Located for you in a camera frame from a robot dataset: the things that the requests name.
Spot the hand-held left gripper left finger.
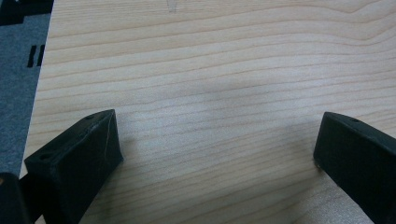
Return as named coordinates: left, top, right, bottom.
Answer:
left=23, top=108, right=124, bottom=224

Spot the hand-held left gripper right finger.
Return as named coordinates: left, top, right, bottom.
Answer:
left=313, top=111, right=396, bottom=224

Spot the black metal stand base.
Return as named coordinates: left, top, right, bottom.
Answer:
left=0, top=0, right=55, bottom=27

